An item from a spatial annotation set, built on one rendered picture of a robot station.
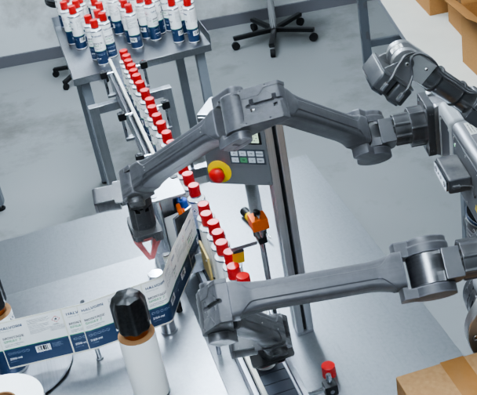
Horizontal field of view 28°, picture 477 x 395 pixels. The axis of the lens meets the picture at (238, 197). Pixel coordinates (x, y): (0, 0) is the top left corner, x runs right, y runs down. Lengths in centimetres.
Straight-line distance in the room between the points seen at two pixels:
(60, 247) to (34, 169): 240
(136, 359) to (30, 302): 63
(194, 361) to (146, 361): 21
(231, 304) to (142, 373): 69
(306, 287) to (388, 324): 92
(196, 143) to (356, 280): 46
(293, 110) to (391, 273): 38
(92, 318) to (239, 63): 396
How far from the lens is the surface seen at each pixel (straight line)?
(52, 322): 245
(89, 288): 279
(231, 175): 229
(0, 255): 317
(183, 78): 498
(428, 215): 445
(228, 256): 242
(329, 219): 296
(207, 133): 187
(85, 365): 252
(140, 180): 205
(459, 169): 187
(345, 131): 198
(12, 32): 694
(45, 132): 588
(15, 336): 247
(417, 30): 434
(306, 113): 186
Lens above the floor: 244
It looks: 31 degrees down
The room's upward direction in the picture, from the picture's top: 11 degrees counter-clockwise
